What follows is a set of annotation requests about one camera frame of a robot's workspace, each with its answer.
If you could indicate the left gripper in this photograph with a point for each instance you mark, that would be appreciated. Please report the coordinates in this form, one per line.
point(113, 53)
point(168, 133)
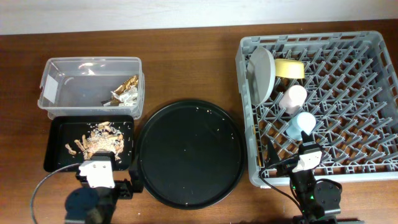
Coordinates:
point(125, 191)

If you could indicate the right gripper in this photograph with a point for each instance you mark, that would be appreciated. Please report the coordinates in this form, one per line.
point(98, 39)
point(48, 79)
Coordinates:
point(272, 157)

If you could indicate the blue cup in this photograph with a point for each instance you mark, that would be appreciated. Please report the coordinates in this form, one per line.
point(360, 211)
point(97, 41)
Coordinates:
point(303, 121)

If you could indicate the pink cup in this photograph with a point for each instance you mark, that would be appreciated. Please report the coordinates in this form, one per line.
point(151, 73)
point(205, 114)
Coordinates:
point(293, 99)

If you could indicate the peanut shells and rice scraps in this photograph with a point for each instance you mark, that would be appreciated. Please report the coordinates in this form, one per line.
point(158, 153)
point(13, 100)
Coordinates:
point(102, 138)

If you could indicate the yellow bowl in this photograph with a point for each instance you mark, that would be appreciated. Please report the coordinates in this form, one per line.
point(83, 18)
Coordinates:
point(292, 69)

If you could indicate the white tissue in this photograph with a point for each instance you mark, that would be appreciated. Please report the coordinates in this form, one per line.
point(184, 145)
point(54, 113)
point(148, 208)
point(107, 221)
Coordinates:
point(126, 97)

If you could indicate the grey ceramic plate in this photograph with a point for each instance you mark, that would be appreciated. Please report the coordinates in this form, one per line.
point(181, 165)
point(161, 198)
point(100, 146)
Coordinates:
point(261, 75)

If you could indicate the gold foil wrapper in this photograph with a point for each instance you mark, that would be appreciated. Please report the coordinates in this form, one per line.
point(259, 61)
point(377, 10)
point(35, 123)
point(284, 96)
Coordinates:
point(133, 81)

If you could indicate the wooden chopstick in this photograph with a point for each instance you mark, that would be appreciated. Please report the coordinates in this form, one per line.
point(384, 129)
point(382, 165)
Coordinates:
point(258, 148)

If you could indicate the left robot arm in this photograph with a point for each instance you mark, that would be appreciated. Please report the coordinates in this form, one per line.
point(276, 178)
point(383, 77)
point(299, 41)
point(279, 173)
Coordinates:
point(95, 201)

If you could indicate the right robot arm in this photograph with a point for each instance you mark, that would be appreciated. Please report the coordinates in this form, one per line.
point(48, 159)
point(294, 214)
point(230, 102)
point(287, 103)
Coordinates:
point(317, 199)

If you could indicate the grey dishwasher rack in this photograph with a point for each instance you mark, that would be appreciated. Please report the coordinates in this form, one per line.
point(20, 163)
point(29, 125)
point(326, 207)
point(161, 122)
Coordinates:
point(351, 89)

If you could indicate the round black serving tray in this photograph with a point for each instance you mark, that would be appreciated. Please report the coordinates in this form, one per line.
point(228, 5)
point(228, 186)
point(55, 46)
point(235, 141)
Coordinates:
point(190, 154)

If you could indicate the black rectangular tray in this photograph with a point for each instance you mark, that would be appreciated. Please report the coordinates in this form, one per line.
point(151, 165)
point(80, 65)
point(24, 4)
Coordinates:
point(65, 130)

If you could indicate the clear plastic bin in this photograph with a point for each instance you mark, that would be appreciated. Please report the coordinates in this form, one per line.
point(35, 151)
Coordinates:
point(76, 86)

